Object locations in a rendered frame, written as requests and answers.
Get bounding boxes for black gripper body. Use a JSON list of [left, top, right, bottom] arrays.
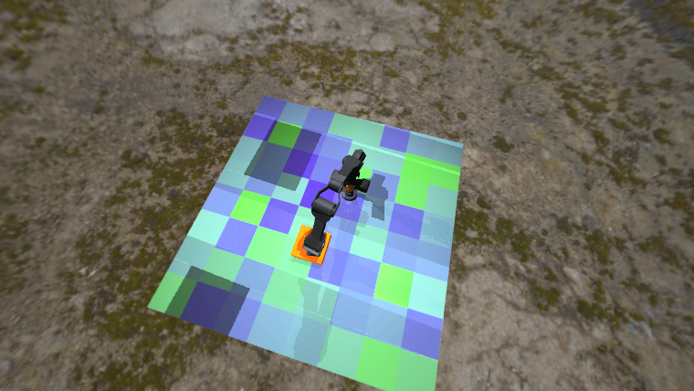
[[331, 169, 371, 193]]

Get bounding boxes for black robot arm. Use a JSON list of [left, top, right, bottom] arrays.
[[302, 149, 366, 257]]

